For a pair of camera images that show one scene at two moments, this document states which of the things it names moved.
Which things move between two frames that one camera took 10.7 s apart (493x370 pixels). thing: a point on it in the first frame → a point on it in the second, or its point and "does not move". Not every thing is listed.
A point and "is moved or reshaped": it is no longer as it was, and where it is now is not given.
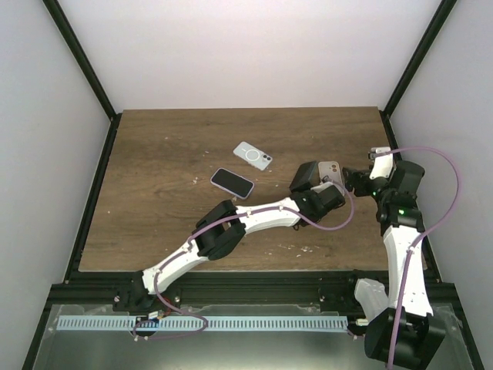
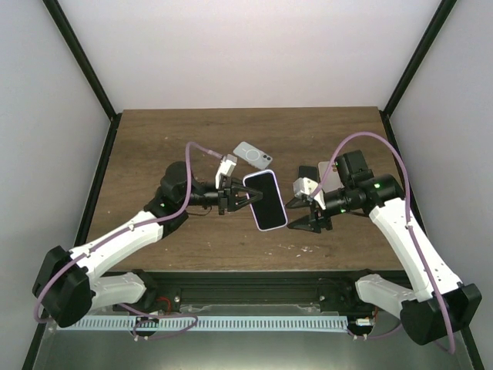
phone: [232, 183] is moved or reshaped
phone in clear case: [253, 156] does not move
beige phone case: [331, 169] does not move
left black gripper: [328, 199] → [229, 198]
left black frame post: [89, 73] does not move
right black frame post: [412, 66] does not move
